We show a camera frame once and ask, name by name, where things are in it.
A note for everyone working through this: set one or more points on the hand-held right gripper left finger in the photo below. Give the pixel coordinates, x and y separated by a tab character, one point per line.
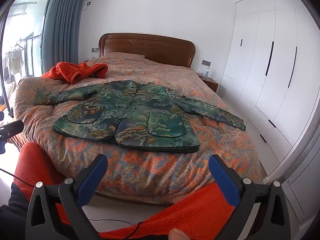
93	180

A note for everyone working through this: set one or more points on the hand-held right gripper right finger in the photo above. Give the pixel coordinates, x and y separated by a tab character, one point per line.
224	180

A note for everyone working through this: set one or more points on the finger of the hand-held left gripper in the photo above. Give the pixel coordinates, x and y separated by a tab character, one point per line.
12	128
2	147

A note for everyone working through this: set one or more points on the green patterned jacket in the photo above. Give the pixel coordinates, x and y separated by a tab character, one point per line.
140	115

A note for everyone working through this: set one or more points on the clothes drying rack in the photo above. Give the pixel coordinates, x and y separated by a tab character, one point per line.
15	60

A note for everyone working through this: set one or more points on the person's right hand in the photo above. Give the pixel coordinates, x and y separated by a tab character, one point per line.
180	235

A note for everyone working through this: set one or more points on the person's left leg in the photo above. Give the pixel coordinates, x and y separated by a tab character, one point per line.
35	162

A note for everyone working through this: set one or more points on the orange floral duvet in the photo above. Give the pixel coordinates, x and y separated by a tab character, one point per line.
150	170

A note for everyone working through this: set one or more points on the person's dark top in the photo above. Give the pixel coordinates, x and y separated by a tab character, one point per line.
12	212

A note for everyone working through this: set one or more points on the white door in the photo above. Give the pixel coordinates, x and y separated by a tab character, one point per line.
302	180

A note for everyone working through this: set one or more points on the orange fleece garment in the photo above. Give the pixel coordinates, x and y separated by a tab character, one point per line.
75	72

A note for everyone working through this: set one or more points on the wooden nightstand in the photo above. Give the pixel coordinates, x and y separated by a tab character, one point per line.
210	83

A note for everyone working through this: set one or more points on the small clear bottle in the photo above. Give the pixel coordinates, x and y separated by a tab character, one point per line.
207	73

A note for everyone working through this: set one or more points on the grey-blue curtain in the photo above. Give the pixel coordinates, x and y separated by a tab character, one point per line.
62	30

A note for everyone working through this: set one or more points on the glass balcony door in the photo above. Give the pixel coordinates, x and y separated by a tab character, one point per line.
25	17

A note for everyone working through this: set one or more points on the white wardrobe doors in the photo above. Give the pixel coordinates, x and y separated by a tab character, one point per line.
262	55

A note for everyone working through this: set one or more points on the wooden bed headboard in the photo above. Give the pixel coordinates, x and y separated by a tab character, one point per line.
150	47

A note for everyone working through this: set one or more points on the grey wall switch panel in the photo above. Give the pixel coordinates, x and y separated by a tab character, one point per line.
206	62
94	50

